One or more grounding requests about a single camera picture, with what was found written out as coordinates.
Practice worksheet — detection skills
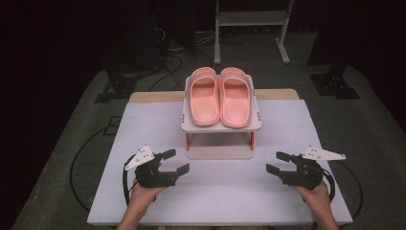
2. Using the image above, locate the white table mat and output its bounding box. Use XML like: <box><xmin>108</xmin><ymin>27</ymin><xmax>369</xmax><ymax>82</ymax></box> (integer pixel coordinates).
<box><xmin>86</xmin><ymin>99</ymin><xmax>353</xmax><ymax>226</ymax></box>

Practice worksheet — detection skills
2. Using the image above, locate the person's right hand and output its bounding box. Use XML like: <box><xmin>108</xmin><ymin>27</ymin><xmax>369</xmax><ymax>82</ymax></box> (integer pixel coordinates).
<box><xmin>291</xmin><ymin>181</ymin><xmax>331</xmax><ymax>217</ymax></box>

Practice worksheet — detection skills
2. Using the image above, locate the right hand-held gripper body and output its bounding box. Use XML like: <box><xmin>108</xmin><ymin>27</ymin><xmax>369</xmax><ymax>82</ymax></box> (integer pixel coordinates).
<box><xmin>281</xmin><ymin>145</ymin><xmax>347</xmax><ymax>192</ymax></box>

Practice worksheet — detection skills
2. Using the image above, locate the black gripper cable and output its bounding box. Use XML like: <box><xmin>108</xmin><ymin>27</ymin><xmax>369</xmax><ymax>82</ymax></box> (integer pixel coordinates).
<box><xmin>69</xmin><ymin>126</ymin><xmax>139</xmax><ymax>214</ymax></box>
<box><xmin>321</xmin><ymin>162</ymin><xmax>364</xmax><ymax>222</ymax></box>

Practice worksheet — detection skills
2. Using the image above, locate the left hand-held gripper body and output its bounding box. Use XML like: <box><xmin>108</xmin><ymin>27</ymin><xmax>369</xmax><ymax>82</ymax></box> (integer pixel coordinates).
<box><xmin>124</xmin><ymin>145</ymin><xmax>176</xmax><ymax>189</ymax></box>

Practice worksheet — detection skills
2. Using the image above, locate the white metal stand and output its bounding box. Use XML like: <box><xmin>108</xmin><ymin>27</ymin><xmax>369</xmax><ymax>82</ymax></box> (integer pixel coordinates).
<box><xmin>214</xmin><ymin>0</ymin><xmax>295</xmax><ymax>65</ymax></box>

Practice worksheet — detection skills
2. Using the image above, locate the bundle of floor cables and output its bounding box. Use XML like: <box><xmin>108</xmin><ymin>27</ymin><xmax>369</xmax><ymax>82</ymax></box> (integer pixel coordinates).
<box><xmin>147</xmin><ymin>27</ymin><xmax>214</xmax><ymax>92</ymax></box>

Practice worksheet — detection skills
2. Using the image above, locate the wooden table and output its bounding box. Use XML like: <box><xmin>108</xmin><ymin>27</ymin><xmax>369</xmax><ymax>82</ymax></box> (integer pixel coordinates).
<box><xmin>128</xmin><ymin>88</ymin><xmax>301</xmax><ymax>104</ymax></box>

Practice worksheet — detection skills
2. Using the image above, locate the person's left hand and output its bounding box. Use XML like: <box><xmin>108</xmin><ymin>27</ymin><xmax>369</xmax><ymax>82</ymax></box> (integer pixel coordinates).
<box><xmin>127</xmin><ymin>182</ymin><xmax>167</xmax><ymax>216</ymax></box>

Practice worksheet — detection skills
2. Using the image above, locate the pink slipper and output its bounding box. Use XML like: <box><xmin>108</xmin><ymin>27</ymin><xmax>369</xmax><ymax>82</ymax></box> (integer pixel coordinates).
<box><xmin>218</xmin><ymin>66</ymin><xmax>252</xmax><ymax>129</ymax></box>
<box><xmin>189</xmin><ymin>66</ymin><xmax>221</xmax><ymax>127</ymax></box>

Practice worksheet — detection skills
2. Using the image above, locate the black stand with base plate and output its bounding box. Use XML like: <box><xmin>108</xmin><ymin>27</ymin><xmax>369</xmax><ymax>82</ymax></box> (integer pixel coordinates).
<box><xmin>307</xmin><ymin>63</ymin><xmax>361</xmax><ymax>100</ymax></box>

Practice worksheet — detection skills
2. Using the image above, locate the white shoe rack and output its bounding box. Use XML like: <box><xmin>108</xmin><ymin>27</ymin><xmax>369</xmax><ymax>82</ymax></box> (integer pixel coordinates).
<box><xmin>181</xmin><ymin>74</ymin><xmax>262</xmax><ymax>161</ymax></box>

